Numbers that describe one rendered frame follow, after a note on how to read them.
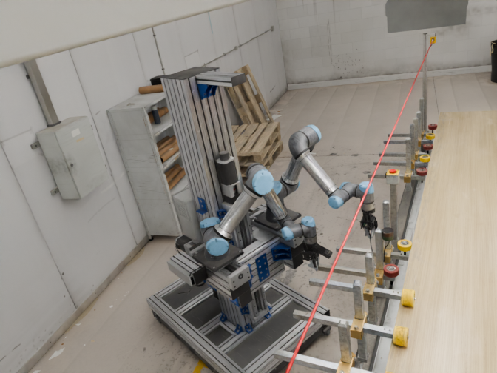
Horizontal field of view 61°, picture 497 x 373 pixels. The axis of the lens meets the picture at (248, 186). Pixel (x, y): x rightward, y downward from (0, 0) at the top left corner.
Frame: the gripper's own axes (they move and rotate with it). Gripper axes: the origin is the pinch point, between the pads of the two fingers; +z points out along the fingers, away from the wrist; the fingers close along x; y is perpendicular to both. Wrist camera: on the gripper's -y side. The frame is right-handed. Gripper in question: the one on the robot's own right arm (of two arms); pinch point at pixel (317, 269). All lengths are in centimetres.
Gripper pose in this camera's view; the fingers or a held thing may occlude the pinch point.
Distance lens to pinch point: 259.0
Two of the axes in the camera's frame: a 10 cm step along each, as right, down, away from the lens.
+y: -8.9, -0.5, 4.6
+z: 1.7, 8.9, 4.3
